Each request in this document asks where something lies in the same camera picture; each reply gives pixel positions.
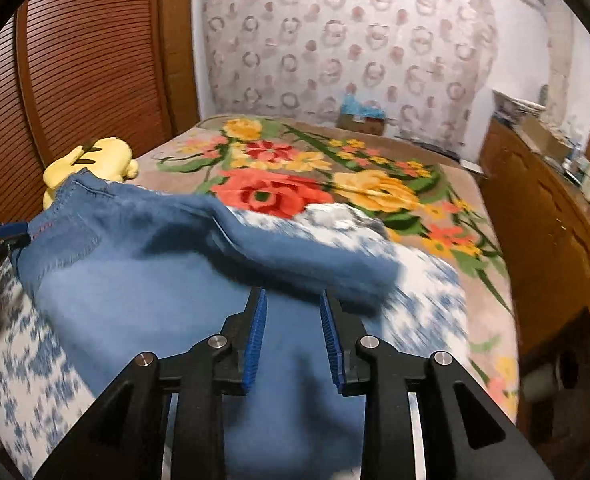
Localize wooden louvered wardrobe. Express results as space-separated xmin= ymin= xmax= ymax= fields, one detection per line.
xmin=0 ymin=0 xmax=200 ymax=231

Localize blue plastic bag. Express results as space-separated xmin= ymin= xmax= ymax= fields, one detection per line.
xmin=340 ymin=94 xmax=386 ymax=120

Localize flat cardboard box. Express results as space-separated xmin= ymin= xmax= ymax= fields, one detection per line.
xmin=517 ymin=120 xmax=578 ymax=161

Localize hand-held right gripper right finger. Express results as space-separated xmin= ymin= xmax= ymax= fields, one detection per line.
xmin=320 ymin=291 xmax=556 ymax=480

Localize blue and white floral quilt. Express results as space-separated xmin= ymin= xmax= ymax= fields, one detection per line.
xmin=0 ymin=205 xmax=470 ymax=480

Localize toilet paper roll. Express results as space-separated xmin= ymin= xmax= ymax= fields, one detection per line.
xmin=522 ymin=355 xmax=578 ymax=400

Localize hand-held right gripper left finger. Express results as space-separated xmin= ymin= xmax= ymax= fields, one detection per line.
xmin=35 ymin=287 xmax=268 ymax=480

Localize ring patterned curtain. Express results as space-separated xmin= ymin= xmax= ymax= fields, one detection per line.
xmin=202 ymin=0 xmax=498 ymax=161

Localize blue denim pants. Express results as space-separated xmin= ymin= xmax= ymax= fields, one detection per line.
xmin=11 ymin=169 xmax=400 ymax=480

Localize colourful floral blanket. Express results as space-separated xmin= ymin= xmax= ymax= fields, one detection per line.
xmin=134 ymin=116 xmax=520 ymax=423

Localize small cardboard box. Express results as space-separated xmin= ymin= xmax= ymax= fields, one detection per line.
xmin=336 ymin=110 xmax=386 ymax=136

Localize yellow plush toy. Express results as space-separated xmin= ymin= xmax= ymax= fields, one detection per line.
xmin=42 ymin=136 xmax=140 ymax=210

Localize pile of papers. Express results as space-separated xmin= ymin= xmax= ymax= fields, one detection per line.
xmin=492 ymin=89 xmax=546 ymax=123

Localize wooden dresser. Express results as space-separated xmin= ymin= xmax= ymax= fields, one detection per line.
xmin=477 ymin=117 xmax=590 ymax=480

